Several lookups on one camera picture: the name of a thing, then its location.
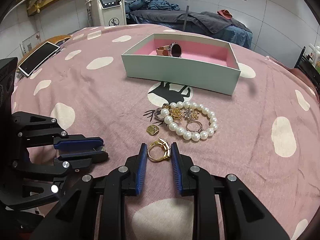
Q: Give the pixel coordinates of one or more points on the black tablet white frame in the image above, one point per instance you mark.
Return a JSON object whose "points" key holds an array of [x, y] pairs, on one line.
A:
{"points": [[37, 57]]}

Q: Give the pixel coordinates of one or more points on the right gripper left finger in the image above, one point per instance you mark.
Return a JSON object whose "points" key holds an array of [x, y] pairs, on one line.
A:
{"points": [[96, 204]]}

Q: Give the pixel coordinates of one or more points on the red cloth on bed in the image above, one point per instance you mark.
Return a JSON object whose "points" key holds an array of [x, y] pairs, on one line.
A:
{"points": [[225, 13]]}

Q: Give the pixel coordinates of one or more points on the small gold square pendant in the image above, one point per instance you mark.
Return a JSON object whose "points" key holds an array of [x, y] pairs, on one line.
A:
{"points": [[152, 130]]}

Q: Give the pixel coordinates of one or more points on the white beauty machine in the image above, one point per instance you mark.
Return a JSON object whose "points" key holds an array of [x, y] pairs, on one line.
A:
{"points": [[108, 13]]}

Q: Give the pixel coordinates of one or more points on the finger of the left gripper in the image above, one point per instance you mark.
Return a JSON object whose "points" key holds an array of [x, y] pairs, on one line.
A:
{"points": [[34, 130], [28, 185]]}

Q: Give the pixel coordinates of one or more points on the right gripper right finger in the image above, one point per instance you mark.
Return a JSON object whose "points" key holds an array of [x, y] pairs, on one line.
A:
{"points": [[243, 215]]}

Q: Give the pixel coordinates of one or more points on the wall poster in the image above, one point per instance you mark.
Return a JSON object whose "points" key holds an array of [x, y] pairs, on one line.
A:
{"points": [[30, 43]]}

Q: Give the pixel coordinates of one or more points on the green box pink lining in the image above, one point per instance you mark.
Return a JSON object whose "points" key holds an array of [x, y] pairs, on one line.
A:
{"points": [[205, 63]]}

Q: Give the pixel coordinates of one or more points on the black trolley with bottles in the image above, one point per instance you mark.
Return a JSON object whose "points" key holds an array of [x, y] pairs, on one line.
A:
{"points": [[305, 66]]}

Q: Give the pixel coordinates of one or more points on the silver snowflake brooch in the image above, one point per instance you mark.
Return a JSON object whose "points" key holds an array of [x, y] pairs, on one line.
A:
{"points": [[191, 114]]}

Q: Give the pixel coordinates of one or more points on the massage bed blue cover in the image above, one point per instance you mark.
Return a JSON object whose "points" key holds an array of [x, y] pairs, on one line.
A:
{"points": [[161, 12]]}

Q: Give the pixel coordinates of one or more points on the rose gold wrist watch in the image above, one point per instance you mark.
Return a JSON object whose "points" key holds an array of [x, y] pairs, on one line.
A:
{"points": [[171, 50]]}

